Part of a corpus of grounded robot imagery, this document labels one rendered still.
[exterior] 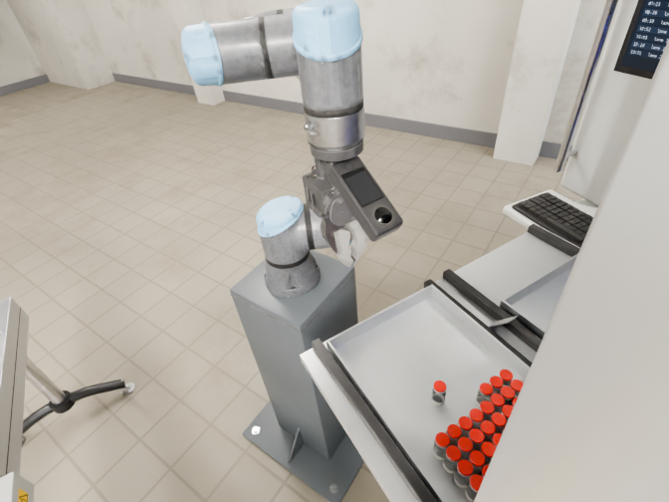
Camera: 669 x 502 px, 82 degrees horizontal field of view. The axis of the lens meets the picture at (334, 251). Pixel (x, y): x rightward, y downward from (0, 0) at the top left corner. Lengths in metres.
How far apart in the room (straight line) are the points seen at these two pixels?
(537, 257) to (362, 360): 0.50
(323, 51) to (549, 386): 0.38
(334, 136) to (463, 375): 0.48
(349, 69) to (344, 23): 0.04
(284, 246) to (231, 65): 0.47
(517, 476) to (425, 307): 0.61
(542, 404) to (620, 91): 1.16
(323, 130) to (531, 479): 0.39
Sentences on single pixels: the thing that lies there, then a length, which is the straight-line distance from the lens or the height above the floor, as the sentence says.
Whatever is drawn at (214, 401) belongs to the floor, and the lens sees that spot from 1.85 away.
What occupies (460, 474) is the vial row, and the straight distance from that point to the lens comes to 0.64.
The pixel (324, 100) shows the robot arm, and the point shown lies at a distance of 0.47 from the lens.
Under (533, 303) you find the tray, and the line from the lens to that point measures 0.90.
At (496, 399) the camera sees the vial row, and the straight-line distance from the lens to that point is 0.69.
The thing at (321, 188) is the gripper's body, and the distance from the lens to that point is 0.54.
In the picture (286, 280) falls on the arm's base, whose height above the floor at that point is 0.84.
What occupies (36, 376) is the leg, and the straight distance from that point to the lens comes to 1.89.
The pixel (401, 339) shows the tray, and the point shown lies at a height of 0.88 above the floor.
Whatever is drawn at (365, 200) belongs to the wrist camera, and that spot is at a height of 1.24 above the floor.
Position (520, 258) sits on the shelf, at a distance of 1.00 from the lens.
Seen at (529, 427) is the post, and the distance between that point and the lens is 0.22.
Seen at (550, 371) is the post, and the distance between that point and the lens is 0.18.
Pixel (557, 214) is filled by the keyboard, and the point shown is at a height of 0.83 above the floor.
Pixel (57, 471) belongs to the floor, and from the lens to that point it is 2.02.
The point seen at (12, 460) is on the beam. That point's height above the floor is 0.47.
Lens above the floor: 1.51
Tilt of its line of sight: 40 degrees down
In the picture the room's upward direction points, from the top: 6 degrees counter-clockwise
